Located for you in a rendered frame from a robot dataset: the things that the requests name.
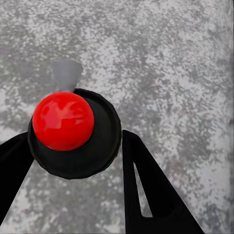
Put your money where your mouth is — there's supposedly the insectifuge atomizer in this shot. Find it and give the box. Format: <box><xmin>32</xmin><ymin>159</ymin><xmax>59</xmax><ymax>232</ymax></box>
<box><xmin>28</xmin><ymin>59</ymin><xmax>122</xmax><ymax>180</ymax></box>

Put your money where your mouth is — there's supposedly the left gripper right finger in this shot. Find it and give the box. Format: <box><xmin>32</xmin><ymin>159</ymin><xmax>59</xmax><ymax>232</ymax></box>
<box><xmin>121</xmin><ymin>129</ymin><xmax>205</xmax><ymax>234</ymax></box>

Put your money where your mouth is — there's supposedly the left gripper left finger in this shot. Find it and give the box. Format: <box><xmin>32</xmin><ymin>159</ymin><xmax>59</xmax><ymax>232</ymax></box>
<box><xmin>0</xmin><ymin>132</ymin><xmax>34</xmax><ymax>225</ymax></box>

